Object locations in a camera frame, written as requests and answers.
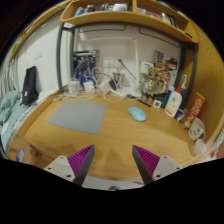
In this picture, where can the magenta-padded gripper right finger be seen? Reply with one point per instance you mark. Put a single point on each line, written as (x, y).
(165, 166)

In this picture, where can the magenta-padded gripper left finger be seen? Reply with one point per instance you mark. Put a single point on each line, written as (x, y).
(60, 166)

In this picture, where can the light blue computer mouse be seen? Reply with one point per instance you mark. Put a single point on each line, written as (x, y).
(137, 114)

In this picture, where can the grey mouse pad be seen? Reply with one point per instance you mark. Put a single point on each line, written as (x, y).
(78, 116)

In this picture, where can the white mug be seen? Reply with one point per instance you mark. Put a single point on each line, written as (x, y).
(196, 128)

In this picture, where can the small white desk clock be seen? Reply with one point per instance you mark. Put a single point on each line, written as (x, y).
(157, 104)

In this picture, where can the white lotion bottle red cap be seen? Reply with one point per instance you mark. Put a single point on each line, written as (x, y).
(173, 103)

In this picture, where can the dark green round container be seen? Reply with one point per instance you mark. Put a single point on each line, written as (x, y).
(164, 101)

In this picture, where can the dark spray bottle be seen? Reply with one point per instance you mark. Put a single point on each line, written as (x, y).
(183, 91)

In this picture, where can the white desk lamp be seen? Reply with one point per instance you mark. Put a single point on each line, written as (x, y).
(135, 94)

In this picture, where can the teal blanket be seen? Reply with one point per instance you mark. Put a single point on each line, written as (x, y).
(8, 106)

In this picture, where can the clear plastic container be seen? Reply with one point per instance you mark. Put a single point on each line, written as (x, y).
(74, 87)

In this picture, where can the gold robot figure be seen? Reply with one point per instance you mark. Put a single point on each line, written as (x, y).
(152, 83)

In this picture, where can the white charger block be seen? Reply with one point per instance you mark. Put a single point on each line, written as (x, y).
(89, 87)

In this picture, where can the white power strip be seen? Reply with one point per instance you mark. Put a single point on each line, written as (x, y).
(120, 93)

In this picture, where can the black bag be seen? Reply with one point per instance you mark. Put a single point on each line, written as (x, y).
(30, 85)

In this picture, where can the metal cup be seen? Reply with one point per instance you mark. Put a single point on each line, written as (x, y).
(118, 80)

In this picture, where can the colourful figure box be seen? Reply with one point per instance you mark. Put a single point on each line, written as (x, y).
(166, 63)

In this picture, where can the blue robot model kit box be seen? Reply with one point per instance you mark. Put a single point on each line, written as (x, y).
(86, 65)

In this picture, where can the wooden shelf unit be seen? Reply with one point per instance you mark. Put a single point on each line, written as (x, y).
(126, 17)

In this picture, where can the white bed rail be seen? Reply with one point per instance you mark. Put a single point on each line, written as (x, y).
(6, 81)

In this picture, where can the dark grey metal shelf frame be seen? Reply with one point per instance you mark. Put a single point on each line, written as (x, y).
(59, 60)

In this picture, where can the white wall socket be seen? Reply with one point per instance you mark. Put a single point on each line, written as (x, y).
(113, 62)

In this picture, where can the wooden wall shelf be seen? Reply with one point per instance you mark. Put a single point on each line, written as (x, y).
(40, 23)

